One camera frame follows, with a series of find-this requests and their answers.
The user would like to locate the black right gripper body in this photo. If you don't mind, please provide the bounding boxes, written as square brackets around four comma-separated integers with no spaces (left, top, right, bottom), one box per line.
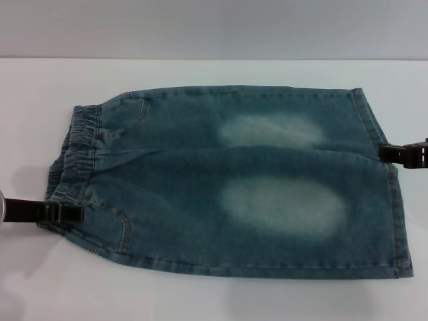
[402,136,428,169]

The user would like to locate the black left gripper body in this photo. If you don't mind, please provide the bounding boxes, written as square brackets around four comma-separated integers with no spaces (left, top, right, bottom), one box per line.
[4,197,47,223]

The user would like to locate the blue denim shorts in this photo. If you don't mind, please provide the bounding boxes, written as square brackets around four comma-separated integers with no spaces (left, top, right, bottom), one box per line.
[46,86,416,280]

